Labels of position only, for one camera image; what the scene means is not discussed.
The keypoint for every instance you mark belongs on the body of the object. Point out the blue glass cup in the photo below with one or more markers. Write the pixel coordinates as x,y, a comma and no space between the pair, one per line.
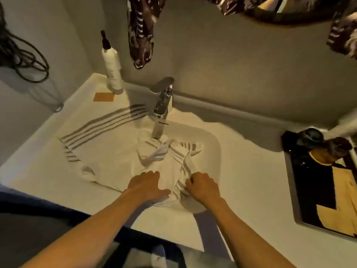
311,138

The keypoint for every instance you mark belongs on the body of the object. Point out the person's right hand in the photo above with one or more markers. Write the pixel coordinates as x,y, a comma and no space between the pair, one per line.
205,189

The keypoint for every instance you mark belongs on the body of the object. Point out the black tray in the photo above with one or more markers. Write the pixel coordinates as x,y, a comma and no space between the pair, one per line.
315,187

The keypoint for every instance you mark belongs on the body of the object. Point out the square kraft paper packet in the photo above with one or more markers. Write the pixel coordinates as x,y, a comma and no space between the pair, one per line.
332,220

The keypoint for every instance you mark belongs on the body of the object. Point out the person's left forearm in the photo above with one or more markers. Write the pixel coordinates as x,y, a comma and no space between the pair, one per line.
83,240

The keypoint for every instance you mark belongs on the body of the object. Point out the amber ribbed glass cup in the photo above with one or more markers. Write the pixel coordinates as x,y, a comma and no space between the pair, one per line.
334,147

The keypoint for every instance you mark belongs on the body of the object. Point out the large striped white towel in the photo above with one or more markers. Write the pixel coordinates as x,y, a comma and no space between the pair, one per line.
103,142

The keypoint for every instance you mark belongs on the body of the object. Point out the long kraft paper packet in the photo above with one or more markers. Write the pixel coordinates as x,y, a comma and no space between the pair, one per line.
344,187

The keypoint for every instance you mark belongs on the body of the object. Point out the person's right forearm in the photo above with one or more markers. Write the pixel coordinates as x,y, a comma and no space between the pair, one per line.
245,240

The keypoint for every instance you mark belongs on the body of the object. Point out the small tan soap packet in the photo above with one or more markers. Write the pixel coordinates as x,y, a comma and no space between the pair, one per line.
103,97

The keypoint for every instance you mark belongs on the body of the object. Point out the round dark wall mirror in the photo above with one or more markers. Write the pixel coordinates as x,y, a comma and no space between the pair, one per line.
279,20

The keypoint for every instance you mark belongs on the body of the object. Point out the white pump bottle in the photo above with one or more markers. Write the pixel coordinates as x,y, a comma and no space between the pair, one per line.
111,69
343,128

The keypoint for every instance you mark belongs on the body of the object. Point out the person's left hand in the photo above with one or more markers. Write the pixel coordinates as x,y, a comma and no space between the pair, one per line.
147,187

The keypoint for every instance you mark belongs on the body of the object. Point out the chrome faucet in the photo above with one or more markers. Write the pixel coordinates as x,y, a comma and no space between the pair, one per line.
163,104

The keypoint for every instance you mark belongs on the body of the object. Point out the dark patterned hanging garment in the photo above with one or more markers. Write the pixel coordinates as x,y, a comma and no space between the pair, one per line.
140,33

